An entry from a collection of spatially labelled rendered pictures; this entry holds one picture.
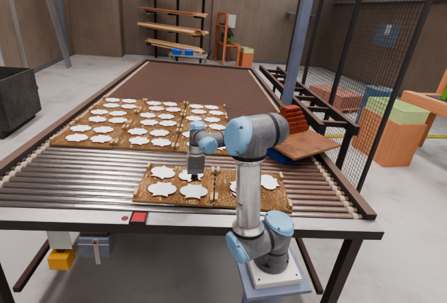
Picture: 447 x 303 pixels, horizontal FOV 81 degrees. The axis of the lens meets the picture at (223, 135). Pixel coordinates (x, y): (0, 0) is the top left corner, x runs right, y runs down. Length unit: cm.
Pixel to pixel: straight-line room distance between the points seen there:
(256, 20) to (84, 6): 656
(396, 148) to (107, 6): 975
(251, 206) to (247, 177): 11
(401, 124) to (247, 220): 365
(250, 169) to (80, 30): 1072
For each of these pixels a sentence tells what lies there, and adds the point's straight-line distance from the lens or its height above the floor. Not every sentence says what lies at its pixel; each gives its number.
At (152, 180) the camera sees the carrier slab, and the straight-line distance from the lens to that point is 156.
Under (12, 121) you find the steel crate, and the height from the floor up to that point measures 23.
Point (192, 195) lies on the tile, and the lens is 143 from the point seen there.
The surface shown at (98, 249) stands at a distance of 146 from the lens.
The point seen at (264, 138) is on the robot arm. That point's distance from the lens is 82.
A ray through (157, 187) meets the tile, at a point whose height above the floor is 95.
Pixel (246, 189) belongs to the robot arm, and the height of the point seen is 131.
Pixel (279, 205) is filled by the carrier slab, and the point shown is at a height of 94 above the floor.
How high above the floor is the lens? 182
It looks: 25 degrees down
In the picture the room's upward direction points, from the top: 6 degrees clockwise
